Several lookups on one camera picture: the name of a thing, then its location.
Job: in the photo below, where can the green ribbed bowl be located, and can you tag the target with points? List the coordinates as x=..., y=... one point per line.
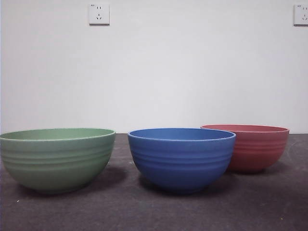
x=57, y=163

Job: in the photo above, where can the blue ribbed bowl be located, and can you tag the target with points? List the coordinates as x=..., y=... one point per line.
x=180, y=166

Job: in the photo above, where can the white wall socket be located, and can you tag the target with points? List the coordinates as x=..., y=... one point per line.
x=99, y=14
x=301, y=15

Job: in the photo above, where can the red ribbed bowl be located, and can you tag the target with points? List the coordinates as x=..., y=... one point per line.
x=260, y=151

